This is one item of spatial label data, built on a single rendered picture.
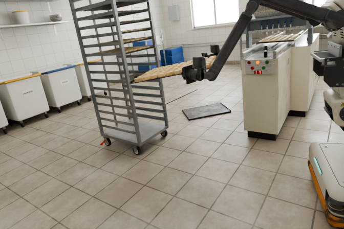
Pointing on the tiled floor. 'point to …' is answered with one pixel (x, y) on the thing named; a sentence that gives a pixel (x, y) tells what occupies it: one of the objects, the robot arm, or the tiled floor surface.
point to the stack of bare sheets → (206, 111)
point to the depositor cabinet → (301, 75)
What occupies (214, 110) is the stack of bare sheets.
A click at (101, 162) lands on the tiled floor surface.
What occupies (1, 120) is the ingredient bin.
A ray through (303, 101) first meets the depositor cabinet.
